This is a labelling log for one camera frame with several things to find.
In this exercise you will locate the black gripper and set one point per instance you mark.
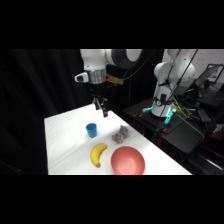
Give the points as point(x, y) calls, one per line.
point(97, 90)

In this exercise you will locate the blue plastic cup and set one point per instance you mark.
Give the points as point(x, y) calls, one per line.
point(91, 130)

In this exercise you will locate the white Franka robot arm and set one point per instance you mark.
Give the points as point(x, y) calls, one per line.
point(96, 59)

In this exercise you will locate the pink bowl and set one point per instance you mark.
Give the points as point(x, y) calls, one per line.
point(128, 161)

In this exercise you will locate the grey plush toy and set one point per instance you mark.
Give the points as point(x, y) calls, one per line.
point(120, 134)

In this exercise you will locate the yellow banana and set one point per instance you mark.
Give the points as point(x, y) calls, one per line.
point(97, 152)

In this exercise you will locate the black curtain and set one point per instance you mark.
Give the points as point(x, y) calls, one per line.
point(33, 100)

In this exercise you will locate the green status light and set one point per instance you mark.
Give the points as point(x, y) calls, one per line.
point(168, 116)

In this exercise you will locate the black robot stand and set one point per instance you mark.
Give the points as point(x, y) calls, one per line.
point(185, 133)

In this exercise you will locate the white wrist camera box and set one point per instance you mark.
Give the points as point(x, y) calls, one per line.
point(81, 77)

